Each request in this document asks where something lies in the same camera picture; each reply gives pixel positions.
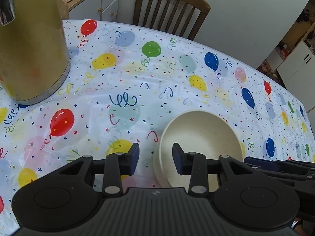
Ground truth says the cream round bowl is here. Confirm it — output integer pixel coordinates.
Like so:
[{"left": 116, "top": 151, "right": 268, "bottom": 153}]
[{"left": 153, "top": 110, "right": 245, "bottom": 189}]

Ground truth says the balloon pattern tablecloth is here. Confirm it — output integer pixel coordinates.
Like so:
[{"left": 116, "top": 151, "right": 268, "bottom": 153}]
[{"left": 1, "top": 20, "right": 314, "bottom": 235}]

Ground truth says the gold thermos jug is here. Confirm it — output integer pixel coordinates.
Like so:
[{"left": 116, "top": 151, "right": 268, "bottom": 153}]
[{"left": 1, "top": 0, "right": 70, "bottom": 105}]

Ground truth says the brown wooden chair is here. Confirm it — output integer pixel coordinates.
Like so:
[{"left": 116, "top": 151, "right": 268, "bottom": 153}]
[{"left": 132, "top": 0, "right": 211, "bottom": 41}]

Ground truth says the wooden top side cabinet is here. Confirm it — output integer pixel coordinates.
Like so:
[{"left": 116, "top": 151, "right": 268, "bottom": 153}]
[{"left": 58, "top": 0, "right": 119, "bottom": 21}]

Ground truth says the white wall cabinet unit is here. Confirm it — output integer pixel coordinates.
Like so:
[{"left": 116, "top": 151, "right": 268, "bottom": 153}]
[{"left": 277, "top": 22, "right": 314, "bottom": 112}]

